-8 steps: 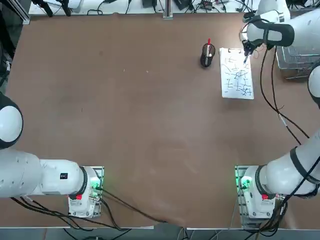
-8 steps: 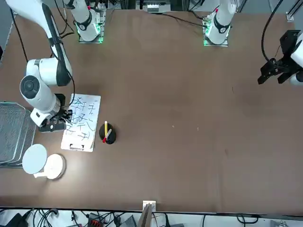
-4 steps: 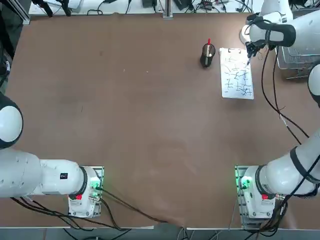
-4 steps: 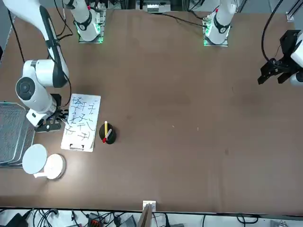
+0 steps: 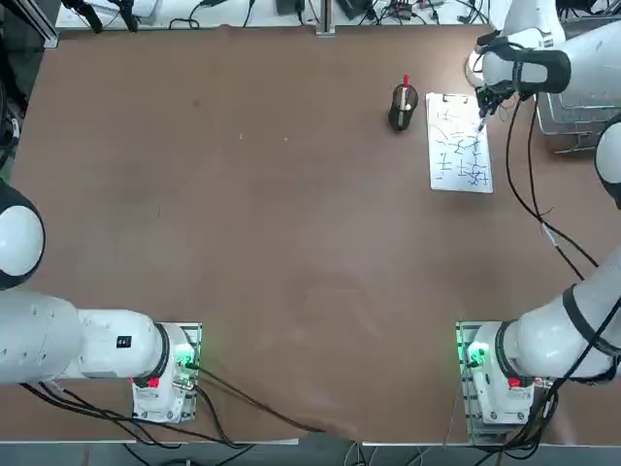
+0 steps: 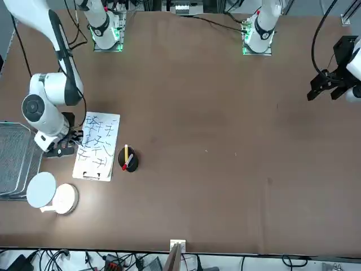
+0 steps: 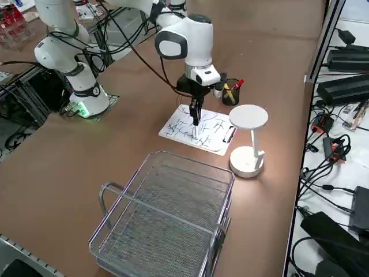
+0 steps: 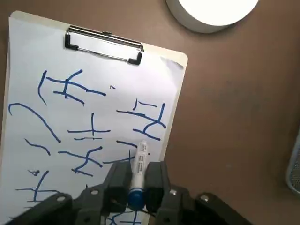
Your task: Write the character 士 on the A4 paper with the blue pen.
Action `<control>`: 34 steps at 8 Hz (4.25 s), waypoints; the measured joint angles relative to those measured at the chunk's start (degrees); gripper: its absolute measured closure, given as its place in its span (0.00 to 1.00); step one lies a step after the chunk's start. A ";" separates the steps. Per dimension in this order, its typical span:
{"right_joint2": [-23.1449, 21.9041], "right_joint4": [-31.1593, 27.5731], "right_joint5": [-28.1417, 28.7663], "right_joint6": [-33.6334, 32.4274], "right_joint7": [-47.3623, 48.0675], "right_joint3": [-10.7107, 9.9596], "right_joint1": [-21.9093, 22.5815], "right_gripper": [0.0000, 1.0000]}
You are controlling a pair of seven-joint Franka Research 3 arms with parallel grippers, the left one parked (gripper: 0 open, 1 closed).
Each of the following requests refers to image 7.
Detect scribbled A4 paper sheet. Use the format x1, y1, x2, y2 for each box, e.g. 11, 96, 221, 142
159, 106, 231, 152

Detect large black power brick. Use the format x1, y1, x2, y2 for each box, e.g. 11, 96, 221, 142
316, 73, 369, 106

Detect black aluminium frame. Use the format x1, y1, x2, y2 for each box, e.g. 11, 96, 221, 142
0, 62, 71, 129

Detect small black power adapter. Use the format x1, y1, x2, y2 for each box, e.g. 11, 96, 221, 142
336, 28, 357, 44

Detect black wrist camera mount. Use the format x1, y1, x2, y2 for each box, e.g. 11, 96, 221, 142
213, 72, 229, 99

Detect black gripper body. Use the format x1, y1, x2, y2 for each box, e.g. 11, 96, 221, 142
176, 74, 217, 98

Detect white clipboard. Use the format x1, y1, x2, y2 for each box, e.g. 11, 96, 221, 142
157, 106, 238, 157

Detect clear rack with red items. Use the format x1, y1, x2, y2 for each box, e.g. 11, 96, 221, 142
0, 5, 37, 50

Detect black mesh pen holder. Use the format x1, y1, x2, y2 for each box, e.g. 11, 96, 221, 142
221, 78, 241, 106

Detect long black power brick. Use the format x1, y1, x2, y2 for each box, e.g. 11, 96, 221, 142
327, 48, 369, 73

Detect yellow highlighter pen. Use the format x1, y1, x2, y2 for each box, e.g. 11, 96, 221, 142
224, 83, 235, 102

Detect aluminium profile post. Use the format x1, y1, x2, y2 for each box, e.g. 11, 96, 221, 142
304, 0, 347, 84

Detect grey slotted rail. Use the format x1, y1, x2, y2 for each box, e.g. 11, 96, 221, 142
0, 233, 66, 277

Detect flat black box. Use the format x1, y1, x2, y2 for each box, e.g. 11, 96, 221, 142
348, 186, 369, 231

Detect large black pouch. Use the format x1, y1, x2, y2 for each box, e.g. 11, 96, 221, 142
300, 211, 369, 277

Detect silver mesh file tray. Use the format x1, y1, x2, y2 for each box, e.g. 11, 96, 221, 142
88, 151, 236, 277

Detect orange black electronic device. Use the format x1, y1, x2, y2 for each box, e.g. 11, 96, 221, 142
310, 113, 335, 134
322, 136, 348, 164

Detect white round desk lamp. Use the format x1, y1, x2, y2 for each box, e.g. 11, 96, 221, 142
228, 104, 269, 178

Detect black cable with inline block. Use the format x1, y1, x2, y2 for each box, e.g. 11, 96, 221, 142
298, 166, 358, 216

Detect black clipboard clip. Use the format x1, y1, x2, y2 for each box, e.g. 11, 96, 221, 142
222, 125, 236, 144

